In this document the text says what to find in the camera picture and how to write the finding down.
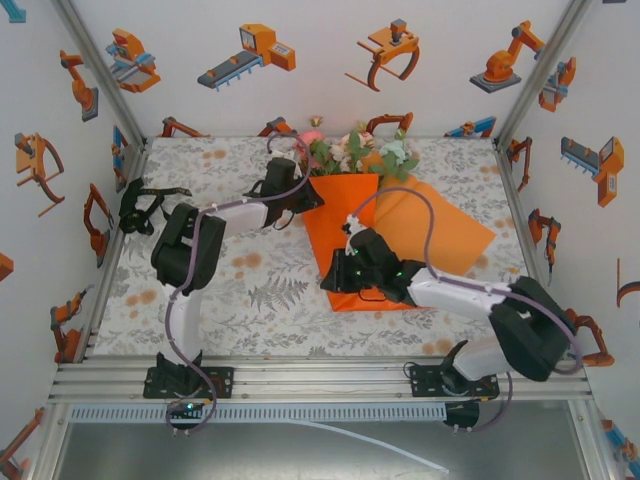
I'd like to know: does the orange wrapping paper sheet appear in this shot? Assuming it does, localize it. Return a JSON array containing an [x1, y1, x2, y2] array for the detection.
[[302, 172, 499, 314]]

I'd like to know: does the artificial flower bouquet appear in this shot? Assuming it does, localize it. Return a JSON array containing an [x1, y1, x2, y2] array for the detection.
[[294, 115, 421, 184]]

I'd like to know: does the black printed ribbon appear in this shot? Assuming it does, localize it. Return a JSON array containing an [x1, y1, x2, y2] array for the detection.
[[118, 177, 194, 237]]

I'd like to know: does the floral patterned table mat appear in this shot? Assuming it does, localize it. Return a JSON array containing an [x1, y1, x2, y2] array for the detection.
[[92, 134, 556, 359]]

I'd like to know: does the thin white tube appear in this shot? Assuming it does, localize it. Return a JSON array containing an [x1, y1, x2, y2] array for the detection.
[[287, 418, 451, 474]]

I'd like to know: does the black controller board green LED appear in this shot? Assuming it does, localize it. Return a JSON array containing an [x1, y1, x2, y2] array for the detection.
[[166, 398, 210, 427]]

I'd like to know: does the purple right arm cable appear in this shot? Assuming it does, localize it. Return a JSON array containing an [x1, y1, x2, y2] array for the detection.
[[344, 187, 585, 435]]

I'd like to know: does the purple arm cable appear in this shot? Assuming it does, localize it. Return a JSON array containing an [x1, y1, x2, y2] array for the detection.
[[166, 132, 315, 439], [344, 187, 585, 435]]

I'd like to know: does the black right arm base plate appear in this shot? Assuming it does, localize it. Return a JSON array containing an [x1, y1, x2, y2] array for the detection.
[[408, 363, 501, 400]]

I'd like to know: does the aluminium frame rail with grooves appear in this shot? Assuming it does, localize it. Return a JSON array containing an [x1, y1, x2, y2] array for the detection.
[[47, 357, 594, 404]]

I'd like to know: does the slotted grey cable duct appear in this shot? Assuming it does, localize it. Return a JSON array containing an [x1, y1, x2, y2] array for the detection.
[[67, 403, 449, 424]]

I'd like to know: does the aluminium table side rail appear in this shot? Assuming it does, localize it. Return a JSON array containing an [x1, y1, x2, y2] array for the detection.
[[492, 139, 571, 361], [74, 139, 151, 364]]

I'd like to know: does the black cable junction box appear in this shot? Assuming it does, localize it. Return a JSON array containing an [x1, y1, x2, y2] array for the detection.
[[443, 399, 481, 432]]

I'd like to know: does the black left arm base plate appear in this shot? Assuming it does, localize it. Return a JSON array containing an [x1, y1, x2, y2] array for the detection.
[[143, 364, 236, 400]]

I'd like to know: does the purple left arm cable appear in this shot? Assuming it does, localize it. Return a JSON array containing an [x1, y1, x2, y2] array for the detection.
[[166, 132, 315, 439]]

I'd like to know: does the slanted aluminium frame post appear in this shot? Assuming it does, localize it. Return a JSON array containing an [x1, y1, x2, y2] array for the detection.
[[494, 0, 599, 151], [49, 0, 149, 151]]

